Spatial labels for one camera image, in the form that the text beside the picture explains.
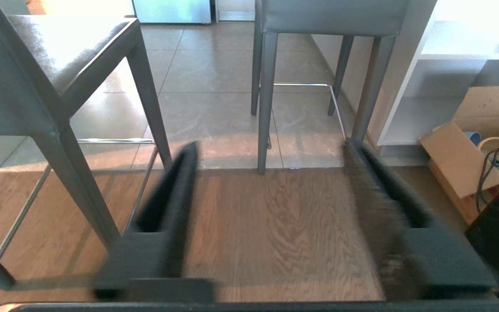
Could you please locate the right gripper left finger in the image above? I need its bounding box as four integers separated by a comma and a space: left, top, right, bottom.
93, 141, 215, 303

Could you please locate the white shelf unit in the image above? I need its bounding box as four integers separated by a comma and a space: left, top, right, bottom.
310, 0, 499, 157

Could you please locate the brown cardboard box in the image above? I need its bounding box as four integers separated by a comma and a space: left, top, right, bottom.
419, 86, 499, 225

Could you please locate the grey leather bar stool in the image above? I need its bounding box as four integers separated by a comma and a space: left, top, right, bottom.
251, 0, 410, 175
0, 0, 173, 291

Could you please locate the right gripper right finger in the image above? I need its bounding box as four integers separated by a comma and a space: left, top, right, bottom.
343, 138, 499, 301

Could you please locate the stainless steel refrigerator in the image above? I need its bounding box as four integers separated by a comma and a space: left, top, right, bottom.
132, 0, 212, 25

